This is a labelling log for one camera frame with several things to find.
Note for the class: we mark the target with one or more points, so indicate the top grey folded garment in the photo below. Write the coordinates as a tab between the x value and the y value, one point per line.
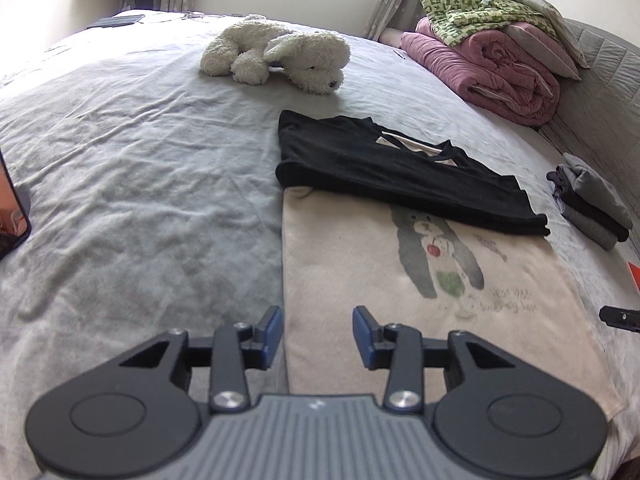
596	190

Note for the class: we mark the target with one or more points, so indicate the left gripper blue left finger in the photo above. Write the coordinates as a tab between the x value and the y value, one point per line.
237	348

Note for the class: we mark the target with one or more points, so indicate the grey pink pillow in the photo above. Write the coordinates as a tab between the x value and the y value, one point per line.
561	53

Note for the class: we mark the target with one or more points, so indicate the black folded garment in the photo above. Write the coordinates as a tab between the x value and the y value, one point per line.
564	194

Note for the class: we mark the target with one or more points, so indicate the grey padded headboard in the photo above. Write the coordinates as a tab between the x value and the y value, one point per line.
597	118

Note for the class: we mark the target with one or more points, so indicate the green patterned blanket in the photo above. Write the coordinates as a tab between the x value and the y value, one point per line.
454	20

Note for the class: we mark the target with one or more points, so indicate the white plush dog toy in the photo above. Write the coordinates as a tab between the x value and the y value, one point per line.
251	49

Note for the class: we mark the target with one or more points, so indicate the grey bed sheet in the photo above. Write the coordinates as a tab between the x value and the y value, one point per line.
155	204

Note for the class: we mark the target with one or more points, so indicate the bottom grey folded garment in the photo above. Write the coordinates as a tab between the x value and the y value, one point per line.
589	227

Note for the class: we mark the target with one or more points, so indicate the pink folded quilt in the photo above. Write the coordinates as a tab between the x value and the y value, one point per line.
489	70

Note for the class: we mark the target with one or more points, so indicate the black and cream raglan sweatshirt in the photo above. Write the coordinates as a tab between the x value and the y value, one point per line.
422	235

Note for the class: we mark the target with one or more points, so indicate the grey folded garment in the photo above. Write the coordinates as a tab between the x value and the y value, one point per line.
596	190
589	227

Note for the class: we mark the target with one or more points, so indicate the orange red object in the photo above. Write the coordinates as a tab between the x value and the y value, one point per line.
634	271

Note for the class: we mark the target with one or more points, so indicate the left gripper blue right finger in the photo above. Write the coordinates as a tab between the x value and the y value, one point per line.
398	349

